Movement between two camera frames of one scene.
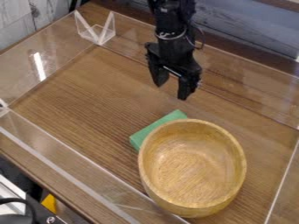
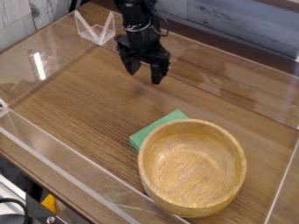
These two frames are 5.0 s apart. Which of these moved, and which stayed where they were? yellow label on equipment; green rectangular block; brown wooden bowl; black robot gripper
Moved: black robot gripper
Stayed: yellow label on equipment; green rectangular block; brown wooden bowl
